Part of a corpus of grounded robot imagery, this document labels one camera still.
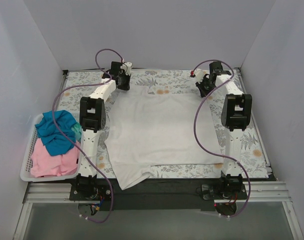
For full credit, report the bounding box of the white t shirt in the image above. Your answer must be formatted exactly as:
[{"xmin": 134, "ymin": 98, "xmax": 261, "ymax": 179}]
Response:
[{"xmin": 105, "ymin": 85, "xmax": 223, "ymax": 190}]

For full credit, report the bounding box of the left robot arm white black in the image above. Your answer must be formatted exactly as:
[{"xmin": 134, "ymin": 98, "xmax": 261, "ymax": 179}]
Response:
[{"xmin": 75, "ymin": 61, "xmax": 132, "ymax": 200}]

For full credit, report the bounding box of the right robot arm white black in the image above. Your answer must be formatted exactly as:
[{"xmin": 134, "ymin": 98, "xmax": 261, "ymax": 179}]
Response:
[{"xmin": 191, "ymin": 59, "xmax": 252, "ymax": 200}]

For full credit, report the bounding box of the teal blue t shirt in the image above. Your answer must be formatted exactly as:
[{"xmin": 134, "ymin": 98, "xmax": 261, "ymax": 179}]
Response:
[{"xmin": 35, "ymin": 110, "xmax": 77, "ymax": 156}]

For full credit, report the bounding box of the pink t shirt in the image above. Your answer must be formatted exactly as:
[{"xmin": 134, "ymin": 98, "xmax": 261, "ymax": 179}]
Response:
[{"xmin": 30, "ymin": 138, "xmax": 79, "ymax": 178}]

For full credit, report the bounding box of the white plastic laundry basket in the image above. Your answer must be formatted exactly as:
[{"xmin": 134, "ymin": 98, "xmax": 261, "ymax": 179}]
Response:
[{"xmin": 20, "ymin": 110, "xmax": 82, "ymax": 182}]

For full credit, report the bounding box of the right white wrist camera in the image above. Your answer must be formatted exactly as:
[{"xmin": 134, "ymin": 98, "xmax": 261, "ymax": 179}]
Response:
[{"xmin": 190, "ymin": 68, "xmax": 205, "ymax": 83}]

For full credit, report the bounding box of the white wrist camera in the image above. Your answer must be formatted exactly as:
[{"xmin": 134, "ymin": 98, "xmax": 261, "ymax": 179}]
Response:
[
  {"xmin": 120, "ymin": 61, "xmax": 133, "ymax": 76},
  {"xmin": 190, "ymin": 68, "xmax": 205, "ymax": 83}
]

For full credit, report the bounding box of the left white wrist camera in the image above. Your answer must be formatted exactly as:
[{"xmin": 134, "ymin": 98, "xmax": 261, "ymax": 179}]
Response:
[{"xmin": 120, "ymin": 61, "xmax": 133, "ymax": 76}]

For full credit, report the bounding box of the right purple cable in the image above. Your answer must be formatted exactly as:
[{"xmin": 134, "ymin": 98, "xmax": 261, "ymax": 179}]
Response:
[{"xmin": 190, "ymin": 58, "xmax": 251, "ymax": 219}]

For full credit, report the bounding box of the purple cable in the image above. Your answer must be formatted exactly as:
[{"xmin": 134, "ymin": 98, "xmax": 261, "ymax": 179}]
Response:
[
  {"xmin": 51, "ymin": 49, "xmax": 125, "ymax": 224},
  {"xmin": 190, "ymin": 58, "xmax": 251, "ymax": 219}
]

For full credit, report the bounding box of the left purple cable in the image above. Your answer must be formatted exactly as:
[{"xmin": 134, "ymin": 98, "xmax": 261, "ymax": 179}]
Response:
[{"xmin": 51, "ymin": 49, "xmax": 125, "ymax": 224}]

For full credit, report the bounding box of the aluminium frame rail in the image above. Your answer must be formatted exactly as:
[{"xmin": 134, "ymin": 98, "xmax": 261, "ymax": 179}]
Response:
[{"xmin": 24, "ymin": 179, "xmax": 291, "ymax": 203}]

